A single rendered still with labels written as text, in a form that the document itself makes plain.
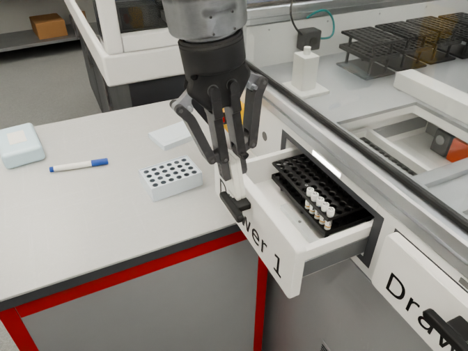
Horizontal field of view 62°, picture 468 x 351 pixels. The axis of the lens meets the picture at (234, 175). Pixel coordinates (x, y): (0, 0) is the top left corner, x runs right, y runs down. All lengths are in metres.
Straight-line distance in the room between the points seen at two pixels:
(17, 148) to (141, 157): 0.30
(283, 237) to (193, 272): 0.37
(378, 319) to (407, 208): 0.24
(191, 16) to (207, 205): 0.52
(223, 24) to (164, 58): 0.94
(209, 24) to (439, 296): 0.43
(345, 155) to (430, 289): 0.23
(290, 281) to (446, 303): 0.20
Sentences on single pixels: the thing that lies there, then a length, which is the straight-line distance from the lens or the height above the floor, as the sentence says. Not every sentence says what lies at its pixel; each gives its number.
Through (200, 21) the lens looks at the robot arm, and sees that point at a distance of 0.42.
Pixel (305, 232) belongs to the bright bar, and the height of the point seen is 0.85.
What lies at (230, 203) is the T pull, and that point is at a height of 0.91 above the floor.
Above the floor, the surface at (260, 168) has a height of 0.87.
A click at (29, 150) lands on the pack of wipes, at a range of 1.09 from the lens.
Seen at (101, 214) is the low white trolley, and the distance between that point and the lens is 0.88.
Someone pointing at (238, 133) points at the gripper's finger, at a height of 1.06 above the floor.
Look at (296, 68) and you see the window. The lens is 0.75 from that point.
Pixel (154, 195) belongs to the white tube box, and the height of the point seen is 0.78.
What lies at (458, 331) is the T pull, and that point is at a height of 0.91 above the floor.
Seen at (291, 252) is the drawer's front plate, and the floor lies 0.92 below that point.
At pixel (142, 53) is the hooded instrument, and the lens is 1.33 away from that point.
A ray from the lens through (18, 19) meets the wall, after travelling 4.72.
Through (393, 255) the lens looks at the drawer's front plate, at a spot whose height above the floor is 0.90.
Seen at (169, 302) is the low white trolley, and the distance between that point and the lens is 0.94.
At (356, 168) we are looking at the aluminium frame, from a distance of 0.63.
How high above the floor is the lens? 1.32
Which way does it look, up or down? 37 degrees down
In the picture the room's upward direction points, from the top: straight up
